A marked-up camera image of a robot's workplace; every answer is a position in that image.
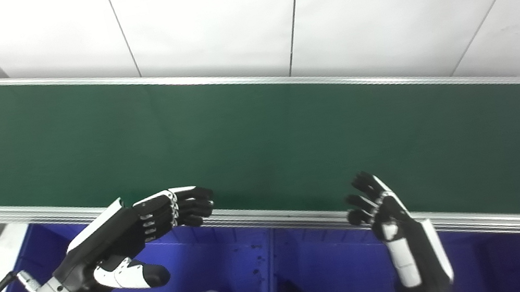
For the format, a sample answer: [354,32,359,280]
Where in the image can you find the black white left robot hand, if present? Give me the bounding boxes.
[42,181,229,292]

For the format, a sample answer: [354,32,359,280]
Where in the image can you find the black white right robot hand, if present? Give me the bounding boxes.
[340,160,457,292]

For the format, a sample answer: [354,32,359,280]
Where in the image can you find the green conveyor belt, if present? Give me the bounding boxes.
[0,0,520,292]

